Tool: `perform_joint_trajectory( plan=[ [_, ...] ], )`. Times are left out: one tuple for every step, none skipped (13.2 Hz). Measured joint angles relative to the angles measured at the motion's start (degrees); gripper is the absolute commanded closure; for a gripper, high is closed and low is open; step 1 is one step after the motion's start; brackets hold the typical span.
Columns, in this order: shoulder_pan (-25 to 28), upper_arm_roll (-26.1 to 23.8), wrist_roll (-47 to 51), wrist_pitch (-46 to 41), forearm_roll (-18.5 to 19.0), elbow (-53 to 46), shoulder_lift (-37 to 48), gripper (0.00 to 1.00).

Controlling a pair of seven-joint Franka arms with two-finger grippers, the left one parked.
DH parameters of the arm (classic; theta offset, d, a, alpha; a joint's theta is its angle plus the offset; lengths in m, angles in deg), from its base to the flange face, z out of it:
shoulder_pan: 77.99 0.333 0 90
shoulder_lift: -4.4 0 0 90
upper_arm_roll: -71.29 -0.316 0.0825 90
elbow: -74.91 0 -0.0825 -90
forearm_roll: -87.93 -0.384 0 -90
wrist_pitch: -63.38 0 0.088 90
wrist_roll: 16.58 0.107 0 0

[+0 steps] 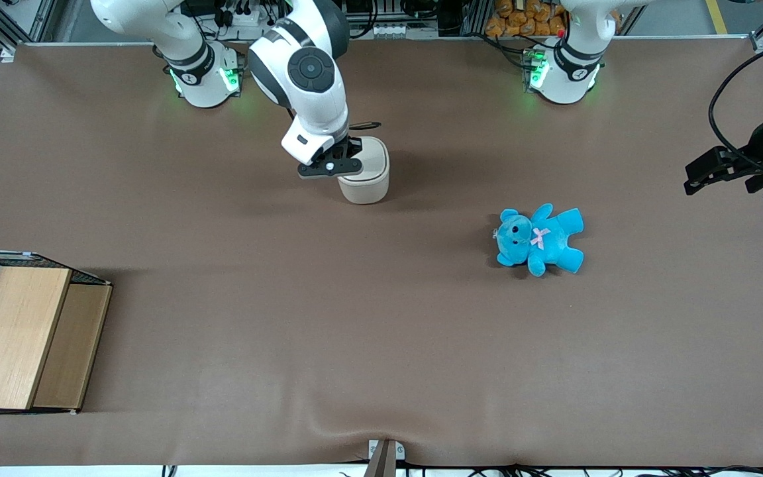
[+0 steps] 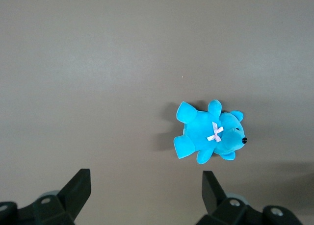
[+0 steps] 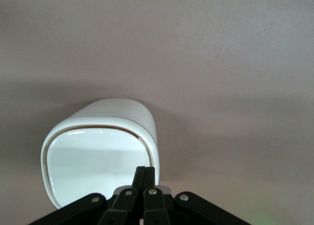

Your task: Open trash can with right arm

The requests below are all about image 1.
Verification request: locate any orange plush toys pile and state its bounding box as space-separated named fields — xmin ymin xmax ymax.
xmin=485 ymin=0 xmax=568 ymax=38

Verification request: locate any metal camera bracket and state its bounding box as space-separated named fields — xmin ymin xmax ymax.
xmin=363 ymin=439 xmax=406 ymax=477

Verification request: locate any white power strip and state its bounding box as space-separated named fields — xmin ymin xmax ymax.
xmin=221 ymin=5 xmax=271 ymax=28

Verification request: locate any blue teddy bear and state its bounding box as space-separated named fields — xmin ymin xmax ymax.
xmin=493 ymin=203 xmax=585 ymax=278

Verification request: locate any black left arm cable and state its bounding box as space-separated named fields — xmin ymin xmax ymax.
xmin=709 ymin=33 xmax=763 ymax=168

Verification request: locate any beige trash can lid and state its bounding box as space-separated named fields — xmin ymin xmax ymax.
xmin=345 ymin=137 xmax=387 ymax=182

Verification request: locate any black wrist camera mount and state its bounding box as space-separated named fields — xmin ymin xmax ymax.
xmin=297 ymin=156 xmax=363 ymax=181

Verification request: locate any beige plastic trash can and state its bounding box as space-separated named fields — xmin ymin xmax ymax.
xmin=336 ymin=136 xmax=391 ymax=205

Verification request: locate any wooden shelf box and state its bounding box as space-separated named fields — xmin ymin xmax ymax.
xmin=0 ymin=250 xmax=113 ymax=417

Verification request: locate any brown table cloth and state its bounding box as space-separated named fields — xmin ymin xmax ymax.
xmin=0 ymin=38 xmax=763 ymax=468

